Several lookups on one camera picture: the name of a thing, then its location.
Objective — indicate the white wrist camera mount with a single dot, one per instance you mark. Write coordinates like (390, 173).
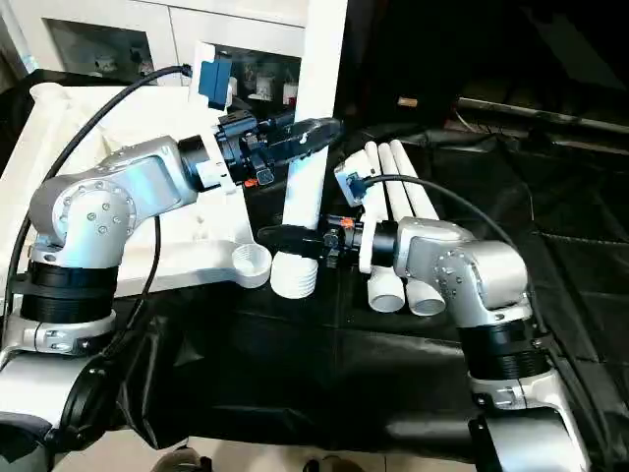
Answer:
(213, 81)
(350, 187)

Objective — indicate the black work mat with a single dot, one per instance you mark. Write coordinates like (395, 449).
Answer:
(304, 354)

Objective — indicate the large black box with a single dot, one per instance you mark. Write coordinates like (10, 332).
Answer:
(403, 49)

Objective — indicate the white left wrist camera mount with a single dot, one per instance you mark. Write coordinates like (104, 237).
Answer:
(213, 81)

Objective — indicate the white glass-door cabinet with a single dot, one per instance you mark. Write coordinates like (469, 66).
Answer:
(162, 29)

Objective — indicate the dark robot left foot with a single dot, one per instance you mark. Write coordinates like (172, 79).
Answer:
(184, 462)

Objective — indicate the white bottle blue print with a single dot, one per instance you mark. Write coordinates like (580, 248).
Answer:
(264, 88)

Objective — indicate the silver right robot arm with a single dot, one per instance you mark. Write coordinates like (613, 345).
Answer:
(442, 255)

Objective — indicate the silver metal bar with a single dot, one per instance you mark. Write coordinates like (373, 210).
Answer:
(540, 115)

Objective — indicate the white plastic table top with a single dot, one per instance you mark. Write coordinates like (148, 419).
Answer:
(88, 128)

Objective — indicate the white jar red label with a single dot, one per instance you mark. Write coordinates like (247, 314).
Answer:
(290, 96)

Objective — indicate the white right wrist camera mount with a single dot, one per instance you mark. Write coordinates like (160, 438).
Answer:
(350, 187)

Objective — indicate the white pole teal bands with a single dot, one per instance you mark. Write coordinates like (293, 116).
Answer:
(27, 59)

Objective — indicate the small yellow label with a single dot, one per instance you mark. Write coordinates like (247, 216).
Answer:
(408, 101)

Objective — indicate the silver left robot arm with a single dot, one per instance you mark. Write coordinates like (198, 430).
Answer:
(83, 211)

